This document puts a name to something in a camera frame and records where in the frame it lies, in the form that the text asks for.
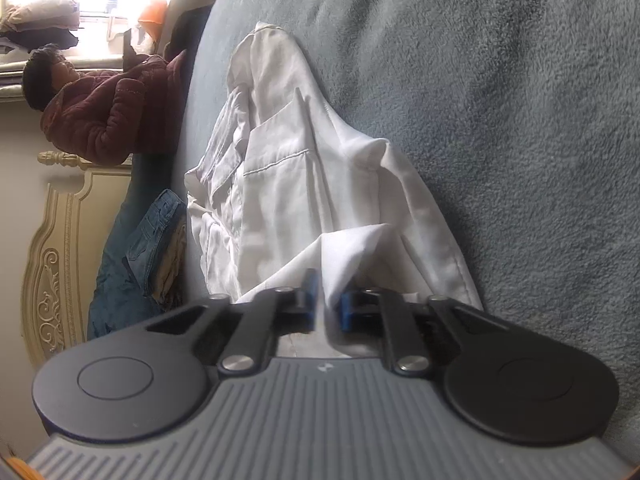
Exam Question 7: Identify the grey blanket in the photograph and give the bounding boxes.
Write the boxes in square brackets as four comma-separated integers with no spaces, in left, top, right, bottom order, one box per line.
[170,0,640,456]

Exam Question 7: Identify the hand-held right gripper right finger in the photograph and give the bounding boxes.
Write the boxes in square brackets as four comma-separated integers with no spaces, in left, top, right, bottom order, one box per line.
[340,285,511,376]

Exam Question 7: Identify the folded beige pants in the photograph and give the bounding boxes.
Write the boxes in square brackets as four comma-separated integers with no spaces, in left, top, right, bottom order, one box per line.
[155,210,188,306]

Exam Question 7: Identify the orange bag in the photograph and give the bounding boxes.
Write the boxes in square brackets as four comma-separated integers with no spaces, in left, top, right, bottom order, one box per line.
[137,0,168,28]

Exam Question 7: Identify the cream carved headboard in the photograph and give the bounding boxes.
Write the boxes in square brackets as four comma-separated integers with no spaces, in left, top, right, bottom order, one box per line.
[20,150,133,366]

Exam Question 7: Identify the grey curtain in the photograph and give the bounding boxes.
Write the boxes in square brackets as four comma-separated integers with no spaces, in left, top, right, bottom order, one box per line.
[0,57,126,106]

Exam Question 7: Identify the white shirt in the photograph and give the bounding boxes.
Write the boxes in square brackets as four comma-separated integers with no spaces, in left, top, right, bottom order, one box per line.
[185,22,483,356]

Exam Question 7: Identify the folded blue jeans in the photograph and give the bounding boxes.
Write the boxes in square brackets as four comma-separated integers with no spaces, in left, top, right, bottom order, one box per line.
[122,190,188,306]

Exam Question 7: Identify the hanging dark jacket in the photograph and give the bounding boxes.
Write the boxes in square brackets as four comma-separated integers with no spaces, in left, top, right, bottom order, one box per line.
[0,0,81,53]

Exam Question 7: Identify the teal duvet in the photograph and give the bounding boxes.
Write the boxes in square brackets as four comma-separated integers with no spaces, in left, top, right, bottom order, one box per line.
[87,160,191,341]

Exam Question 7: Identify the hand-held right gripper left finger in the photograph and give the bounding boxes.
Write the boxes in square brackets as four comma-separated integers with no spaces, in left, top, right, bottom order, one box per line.
[147,269,318,375]

